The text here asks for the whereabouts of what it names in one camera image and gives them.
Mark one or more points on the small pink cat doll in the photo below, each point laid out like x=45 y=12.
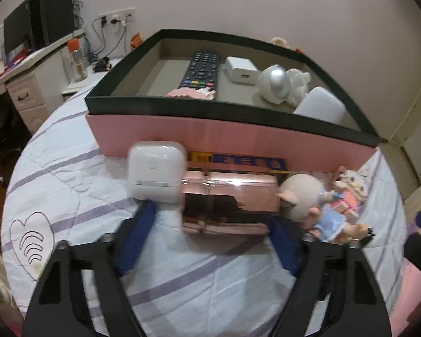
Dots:
x=351 y=182

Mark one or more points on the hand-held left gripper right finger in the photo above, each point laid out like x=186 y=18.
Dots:
x=284 y=242

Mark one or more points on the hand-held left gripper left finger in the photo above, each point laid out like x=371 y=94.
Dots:
x=140 y=238

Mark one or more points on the white striped quilt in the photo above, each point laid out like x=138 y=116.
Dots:
x=203 y=281

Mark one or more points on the pink packet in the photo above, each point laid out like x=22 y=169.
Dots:
x=189 y=93

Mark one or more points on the white rounded device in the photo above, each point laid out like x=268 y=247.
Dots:
x=321 y=105

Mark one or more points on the pink bed sheet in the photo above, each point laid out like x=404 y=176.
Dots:
x=410 y=288

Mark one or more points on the small black object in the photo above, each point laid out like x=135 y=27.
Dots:
x=369 y=237

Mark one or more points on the black computer tower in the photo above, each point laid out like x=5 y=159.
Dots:
x=54 y=14

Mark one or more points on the white wall power strip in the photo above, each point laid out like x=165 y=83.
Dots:
x=121 y=14

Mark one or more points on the clear bottle with orange cap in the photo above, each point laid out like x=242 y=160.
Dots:
x=78 y=66

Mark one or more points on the black computer monitor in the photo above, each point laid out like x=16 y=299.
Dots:
x=17 y=28

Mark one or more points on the white square case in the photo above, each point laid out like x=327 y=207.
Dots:
x=156 y=168

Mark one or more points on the black remote control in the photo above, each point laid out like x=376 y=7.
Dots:
x=200 y=70

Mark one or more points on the low white cabinet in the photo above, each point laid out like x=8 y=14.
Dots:
x=87 y=86

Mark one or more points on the pig doll in blue dress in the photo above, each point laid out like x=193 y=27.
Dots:
x=301 y=193

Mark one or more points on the shiny rose gold box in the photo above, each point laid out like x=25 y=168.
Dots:
x=231 y=196

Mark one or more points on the pink box with dark rim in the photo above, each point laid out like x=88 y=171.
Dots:
x=231 y=137

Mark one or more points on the orange snack bag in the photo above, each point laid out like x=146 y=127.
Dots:
x=136 y=40

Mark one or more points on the white plush toy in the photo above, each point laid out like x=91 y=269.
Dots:
x=280 y=42

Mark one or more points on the blue and yellow flat box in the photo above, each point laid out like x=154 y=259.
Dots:
x=245 y=161

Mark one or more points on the white charger adapter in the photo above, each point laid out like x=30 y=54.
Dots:
x=240 y=70

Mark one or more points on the white desk with drawers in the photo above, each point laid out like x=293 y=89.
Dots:
x=24 y=93

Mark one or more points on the small black gadget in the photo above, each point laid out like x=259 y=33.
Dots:
x=101 y=66

